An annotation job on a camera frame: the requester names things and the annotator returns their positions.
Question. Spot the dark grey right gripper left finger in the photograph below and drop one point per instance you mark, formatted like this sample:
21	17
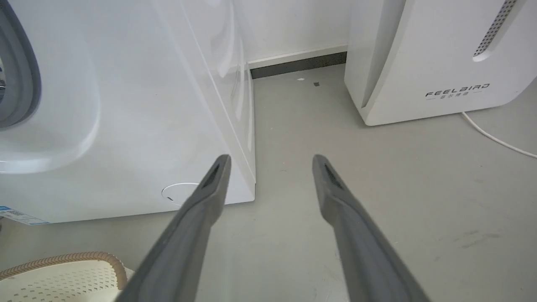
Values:
184	247

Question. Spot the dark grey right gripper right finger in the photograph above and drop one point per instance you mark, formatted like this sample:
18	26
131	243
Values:
363	251

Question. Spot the cream perforated laundry basket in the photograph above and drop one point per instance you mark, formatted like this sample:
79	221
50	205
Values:
63	279

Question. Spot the white front-load washing machine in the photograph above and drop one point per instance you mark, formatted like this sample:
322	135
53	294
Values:
126	105

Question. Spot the white Feelbird air purifier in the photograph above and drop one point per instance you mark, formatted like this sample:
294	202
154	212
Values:
436	58

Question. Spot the grey rubber door gasket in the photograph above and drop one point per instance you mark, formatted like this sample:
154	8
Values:
19	71

